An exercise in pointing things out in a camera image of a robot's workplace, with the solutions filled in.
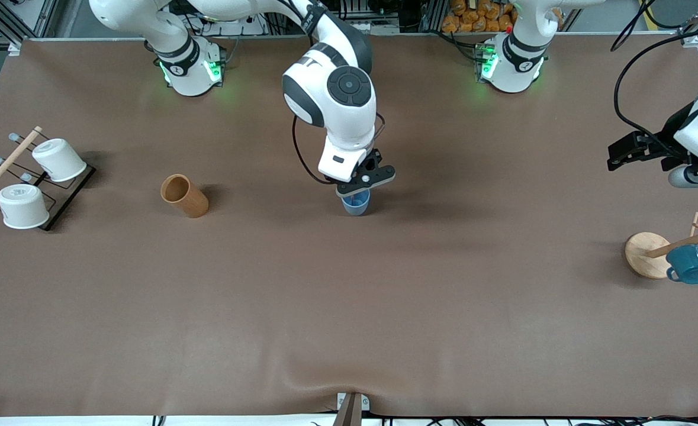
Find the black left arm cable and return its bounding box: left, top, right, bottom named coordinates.
left=609, top=0, right=698, bottom=151

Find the black wire cup rack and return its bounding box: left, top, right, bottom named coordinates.
left=0, top=133, right=97, bottom=232

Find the white paper cup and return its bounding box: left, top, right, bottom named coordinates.
left=0, top=184, right=50, bottom=230
left=32, top=138, right=88, bottom=183

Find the teal enamel mug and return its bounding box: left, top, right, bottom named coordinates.
left=665, top=244, right=698, bottom=285

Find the wooden rack rod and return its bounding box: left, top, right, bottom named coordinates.
left=0, top=126, right=43, bottom=206

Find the metal table clamp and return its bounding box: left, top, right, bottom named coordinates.
left=332, top=392, right=371, bottom=426

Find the wooden mug tree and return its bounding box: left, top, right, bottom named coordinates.
left=625, top=212, right=698, bottom=279

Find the light blue plastic cup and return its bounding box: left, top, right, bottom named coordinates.
left=341, top=188, right=371, bottom=217

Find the brown wooden cup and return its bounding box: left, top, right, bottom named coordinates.
left=160, top=174, right=210, bottom=219

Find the bag of orange snacks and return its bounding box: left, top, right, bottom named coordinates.
left=442, top=0, right=519, bottom=34

